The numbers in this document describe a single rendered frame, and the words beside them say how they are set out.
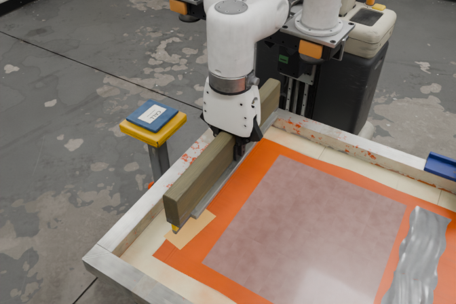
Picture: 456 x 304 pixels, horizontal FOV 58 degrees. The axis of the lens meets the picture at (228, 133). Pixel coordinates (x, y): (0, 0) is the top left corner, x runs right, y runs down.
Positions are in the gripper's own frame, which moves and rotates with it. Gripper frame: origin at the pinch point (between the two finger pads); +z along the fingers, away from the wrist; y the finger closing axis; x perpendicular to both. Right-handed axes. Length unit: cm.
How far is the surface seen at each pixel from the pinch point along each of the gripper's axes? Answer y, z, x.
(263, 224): -10.0, 14.5, 3.6
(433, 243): -40.6, 13.8, -9.0
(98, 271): 9.6, 11.2, 29.5
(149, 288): -0.3, 10.9, 27.4
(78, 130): 146, 110, -63
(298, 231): -16.7, 14.6, 1.5
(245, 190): -2.3, 14.6, -2.5
